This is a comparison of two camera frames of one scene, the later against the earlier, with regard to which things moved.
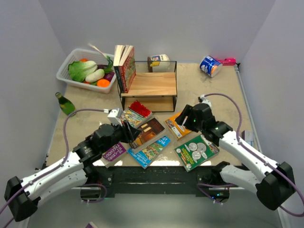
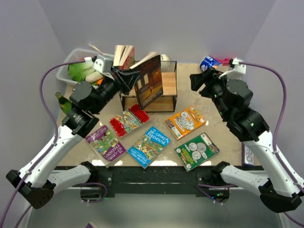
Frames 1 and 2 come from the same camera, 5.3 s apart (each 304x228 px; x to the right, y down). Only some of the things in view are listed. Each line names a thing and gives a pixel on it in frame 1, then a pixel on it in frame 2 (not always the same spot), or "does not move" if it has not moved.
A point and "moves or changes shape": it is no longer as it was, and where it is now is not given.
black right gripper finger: (182, 117) to (198, 80)
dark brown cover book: (149, 130) to (149, 86)
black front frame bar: (128, 180) does not move
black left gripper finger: (131, 133) to (126, 81)
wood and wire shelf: (155, 86) does not move
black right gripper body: (194, 124) to (214, 88)
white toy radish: (95, 76) does not move
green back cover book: (195, 151) does not move
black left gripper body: (119, 135) to (108, 90)
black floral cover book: (122, 74) moves or changes shape
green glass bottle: (67, 107) does not move
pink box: (227, 61) does not move
